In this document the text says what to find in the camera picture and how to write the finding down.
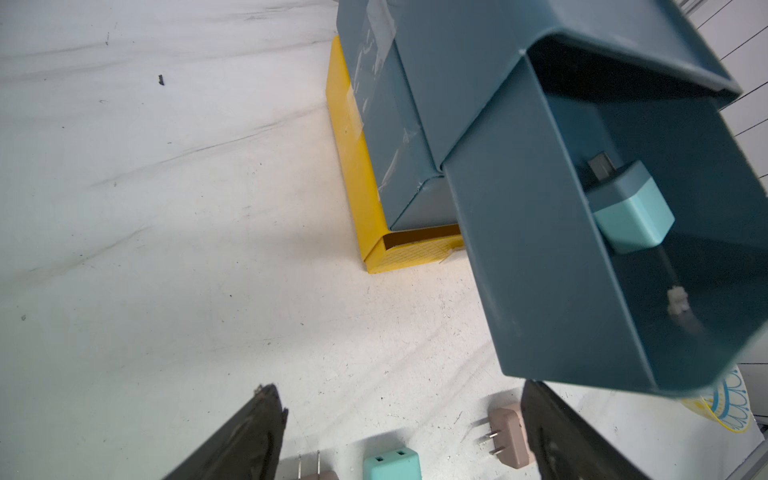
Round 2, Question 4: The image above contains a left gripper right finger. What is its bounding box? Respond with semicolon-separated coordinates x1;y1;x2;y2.
521;380;648;480

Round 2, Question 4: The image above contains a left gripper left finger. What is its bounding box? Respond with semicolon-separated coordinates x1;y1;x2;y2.
165;384;289;480

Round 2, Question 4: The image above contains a teal drawer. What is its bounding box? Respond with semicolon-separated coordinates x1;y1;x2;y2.
444;61;767;397

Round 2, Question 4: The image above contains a teal plug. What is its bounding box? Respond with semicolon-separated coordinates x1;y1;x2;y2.
586;152;675;254
363;447;422;480

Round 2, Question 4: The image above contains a yellow bottom drawer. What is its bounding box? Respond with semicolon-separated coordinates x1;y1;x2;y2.
326;37;464;274

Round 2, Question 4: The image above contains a teal drawer cabinet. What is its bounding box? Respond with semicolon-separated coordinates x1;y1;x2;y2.
336;1;740;231

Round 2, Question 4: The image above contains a pink plug upper right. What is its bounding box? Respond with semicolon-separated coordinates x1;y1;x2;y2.
483;401;535;469

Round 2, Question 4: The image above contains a pink plug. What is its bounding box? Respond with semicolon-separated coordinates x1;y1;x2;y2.
296;451;339;480
483;401;535;469

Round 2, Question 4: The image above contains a pink plug upper left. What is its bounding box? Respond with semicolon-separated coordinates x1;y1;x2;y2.
296;451;339;480

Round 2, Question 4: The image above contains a patterned yellow plate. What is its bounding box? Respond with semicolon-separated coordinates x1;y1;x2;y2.
680;365;754;433

